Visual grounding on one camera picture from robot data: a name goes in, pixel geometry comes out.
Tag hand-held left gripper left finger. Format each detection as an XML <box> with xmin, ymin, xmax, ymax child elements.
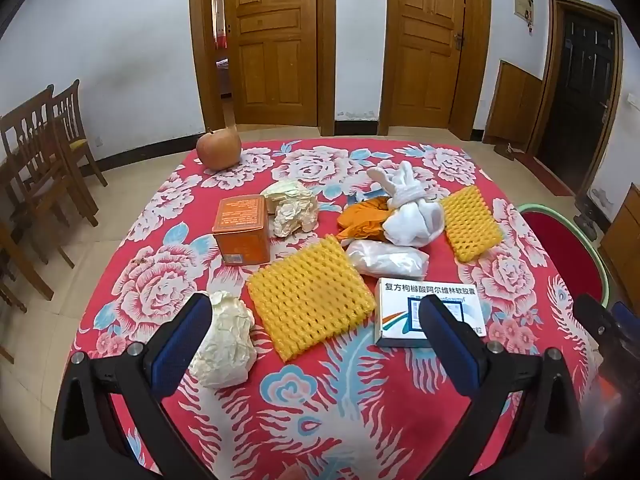
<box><xmin>52</xmin><ymin>292</ymin><xmax>216</xmax><ymax>480</ymax></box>

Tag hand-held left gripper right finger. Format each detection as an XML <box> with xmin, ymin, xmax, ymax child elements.
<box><xmin>417</xmin><ymin>295</ymin><xmax>596</xmax><ymax>480</ymax></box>

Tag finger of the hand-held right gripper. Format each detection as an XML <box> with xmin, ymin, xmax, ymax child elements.
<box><xmin>574</xmin><ymin>294</ymin><xmax>632</xmax><ymax>347</ymax></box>

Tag white glove bundle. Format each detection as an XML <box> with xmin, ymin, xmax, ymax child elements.
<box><xmin>367</xmin><ymin>161</ymin><xmax>445</xmax><ymax>247</ymax></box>

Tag white paper ball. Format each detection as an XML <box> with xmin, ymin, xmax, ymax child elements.
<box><xmin>272</xmin><ymin>195</ymin><xmax>319</xmax><ymax>238</ymax></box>

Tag white medicine box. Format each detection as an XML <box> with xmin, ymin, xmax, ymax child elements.
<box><xmin>375</xmin><ymin>277</ymin><xmax>487</xmax><ymax>348</ymax></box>

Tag red stool with green rim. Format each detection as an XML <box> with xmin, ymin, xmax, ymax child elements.
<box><xmin>517</xmin><ymin>203</ymin><xmax>612</xmax><ymax>306</ymax></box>

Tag wooden cabinet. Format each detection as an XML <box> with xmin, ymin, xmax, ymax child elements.
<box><xmin>597</xmin><ymin>185</ymin><xmax>640</xmax><ymax>291</ymax></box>

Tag dark floor object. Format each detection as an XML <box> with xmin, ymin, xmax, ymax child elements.
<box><xmin>574</xmin><ymin>195</ymin><xmax>601</xmax><ymax>242</ymax></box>

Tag clear plastic bag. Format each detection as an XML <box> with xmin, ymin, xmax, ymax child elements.
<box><xmin>346</xmin><ymin>239</ymin><xmax>430</xmax><ymax>281</ymax></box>

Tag small yellow foam net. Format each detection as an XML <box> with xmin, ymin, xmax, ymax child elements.
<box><xmin>440</xmin><ymin>185</ymin><xmax>505</xmax><ymax>263</ymax></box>

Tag orange cardboard box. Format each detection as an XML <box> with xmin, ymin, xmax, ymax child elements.
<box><xmin>213</xmin><ymin>195</ymin><xmax>271</xmax><ymax>266</ymax></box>

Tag large yellow foam net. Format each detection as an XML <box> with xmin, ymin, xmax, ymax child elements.
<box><xmin>246</xmin><ymin>234</ymin><xmax>376</xmax><ymax>362</ymax></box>

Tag red floral tablecloth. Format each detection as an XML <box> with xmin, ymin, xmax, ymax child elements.
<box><xmin>67</xmin><ymin>139</ymin><xmax>608</xmax><ymax>480</ymax></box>

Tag orange cloth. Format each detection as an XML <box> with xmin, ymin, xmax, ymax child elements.
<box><xmin>336</xmin><ymin>196</ymin><xmax>396</xmax><ymax>245</ymax></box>

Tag red doormat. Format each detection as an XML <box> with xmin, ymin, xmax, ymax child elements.
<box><xmin>515</xmin><ymin>152</ymin><xmax>572</xmax><ymax>197</ymax></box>

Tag red apple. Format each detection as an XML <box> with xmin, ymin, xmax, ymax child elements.
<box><xmin>196</xmin><ymin>127</ymin><xmax>243</xmax><ymax>170</ymax></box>

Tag dark metal door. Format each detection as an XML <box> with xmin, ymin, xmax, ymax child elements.
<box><xmin>537</xmin><ymin>2</ymin><xmax>621</xmax><ymax>186</ymax></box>

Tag wooden chair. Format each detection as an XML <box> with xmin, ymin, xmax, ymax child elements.
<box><xmin>50</xmin><ymin>80</ymin><xmax>108</xmax><ymax>228</ymax></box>
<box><xmin>0</xmin><ymin>85</ymin><xmax>76</xmax><ymax>266</ymax></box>

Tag closed wooden door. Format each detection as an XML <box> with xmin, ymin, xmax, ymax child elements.
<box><xmin>387</xmin><ymin>0</ymin><xmax>468</xmax><ymax>136</ymax></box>

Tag open wooden door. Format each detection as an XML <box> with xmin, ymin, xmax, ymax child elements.
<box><xmin>222</xmin><ymin>0</ymin><xmax>318</xmax><ymax>128</ymax></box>

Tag wooden wall panel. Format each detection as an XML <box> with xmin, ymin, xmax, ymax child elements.
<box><xmin>484</xmin><ymin>60</ymin><xmax>543</xmax><ymax>145</ymax></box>

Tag beige wall box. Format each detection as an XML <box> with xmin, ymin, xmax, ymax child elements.
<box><xmin>512</xmin><ymin>0</ymin><xmax>536</xmax><ymax>26</ymax></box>

